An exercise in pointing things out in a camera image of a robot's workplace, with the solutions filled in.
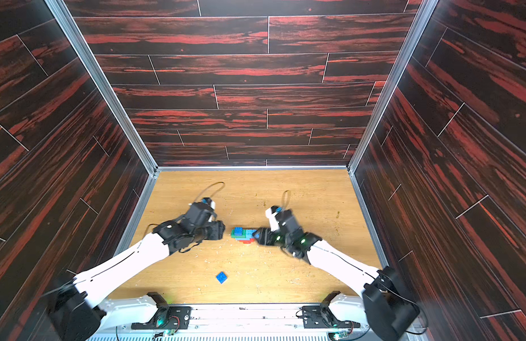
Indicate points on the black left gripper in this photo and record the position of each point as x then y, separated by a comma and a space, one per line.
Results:
218, 229

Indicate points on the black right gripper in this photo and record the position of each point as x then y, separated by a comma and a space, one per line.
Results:
266, 236

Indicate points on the green long lego brick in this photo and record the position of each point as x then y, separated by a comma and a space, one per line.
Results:
237, 238

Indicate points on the light blue lego brick small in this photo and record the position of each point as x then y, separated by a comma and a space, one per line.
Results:
248, 234

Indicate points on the red lego brick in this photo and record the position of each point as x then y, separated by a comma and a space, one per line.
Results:
247, 241

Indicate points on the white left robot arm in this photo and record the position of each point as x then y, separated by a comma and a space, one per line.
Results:
81, 307

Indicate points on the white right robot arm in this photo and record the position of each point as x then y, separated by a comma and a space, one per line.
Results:
382, 304

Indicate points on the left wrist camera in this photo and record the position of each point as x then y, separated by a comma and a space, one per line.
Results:
198, 215

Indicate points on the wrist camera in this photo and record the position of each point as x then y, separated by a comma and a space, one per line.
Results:
283, 223
198, 215

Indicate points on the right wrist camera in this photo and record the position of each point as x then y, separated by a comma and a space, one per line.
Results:
283, 223

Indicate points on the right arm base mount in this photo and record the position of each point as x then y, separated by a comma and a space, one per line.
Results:
320, 316

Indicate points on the aluminium front rail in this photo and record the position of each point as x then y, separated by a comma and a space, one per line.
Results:
266, 321

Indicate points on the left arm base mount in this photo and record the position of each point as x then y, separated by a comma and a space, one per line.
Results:
167, 317

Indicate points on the aluminium left corner post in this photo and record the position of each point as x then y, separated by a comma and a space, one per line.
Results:
66, 22

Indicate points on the aluminium corner post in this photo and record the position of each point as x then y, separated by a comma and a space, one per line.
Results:
66, 22
413, 37

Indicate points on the aluminium right corner post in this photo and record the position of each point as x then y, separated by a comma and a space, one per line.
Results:
413, 37

